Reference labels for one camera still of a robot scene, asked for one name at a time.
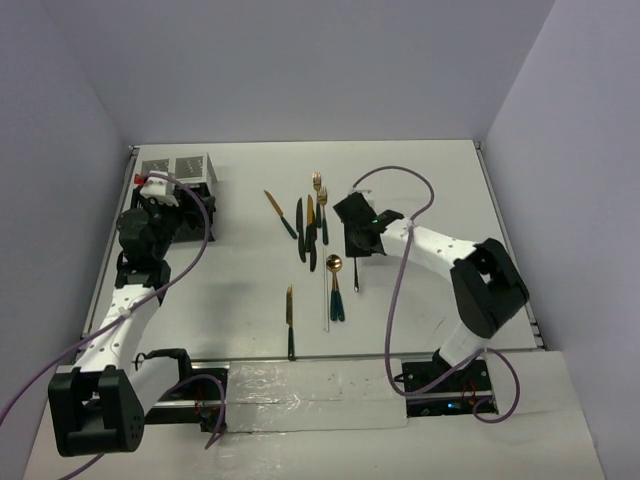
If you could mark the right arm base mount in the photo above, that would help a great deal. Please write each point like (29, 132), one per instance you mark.
(456, 395)

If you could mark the gold knife near edge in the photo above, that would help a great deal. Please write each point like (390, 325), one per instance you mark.
(289, 321)

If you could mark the black spoon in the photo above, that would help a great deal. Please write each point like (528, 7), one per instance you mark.
(356, 282)

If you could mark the clear glass straw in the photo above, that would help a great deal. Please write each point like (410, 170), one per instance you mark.
(326, 292)

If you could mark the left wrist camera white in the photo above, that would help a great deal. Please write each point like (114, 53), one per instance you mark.
(159, 186)

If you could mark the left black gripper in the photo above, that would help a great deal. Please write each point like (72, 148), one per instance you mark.
(155, 206)

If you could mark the gold knife green handle far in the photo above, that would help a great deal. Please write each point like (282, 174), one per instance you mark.
(280, 213)

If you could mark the black serrated knife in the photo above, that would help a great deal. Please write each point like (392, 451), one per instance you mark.
(300, 230)

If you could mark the gold fork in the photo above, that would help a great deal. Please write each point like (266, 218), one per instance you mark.
(322, 201)
(317, 185)

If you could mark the black utensil caddy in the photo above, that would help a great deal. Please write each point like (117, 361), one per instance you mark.
(186, 221)

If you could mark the gold knife black handle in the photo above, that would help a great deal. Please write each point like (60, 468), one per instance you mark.
(310, 217)

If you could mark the black knife lower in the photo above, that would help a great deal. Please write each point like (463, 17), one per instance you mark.
(313, 255)

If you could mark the gold spoon green handle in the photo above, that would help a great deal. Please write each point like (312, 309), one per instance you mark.
(334, 265)

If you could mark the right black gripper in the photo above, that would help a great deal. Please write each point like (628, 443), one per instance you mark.
(352, 250)

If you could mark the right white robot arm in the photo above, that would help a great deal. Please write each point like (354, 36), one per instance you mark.
(488, 289)

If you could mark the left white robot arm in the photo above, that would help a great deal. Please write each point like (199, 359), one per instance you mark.
(99, 407)

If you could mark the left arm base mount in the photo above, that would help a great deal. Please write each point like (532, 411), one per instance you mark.
(197, 402)

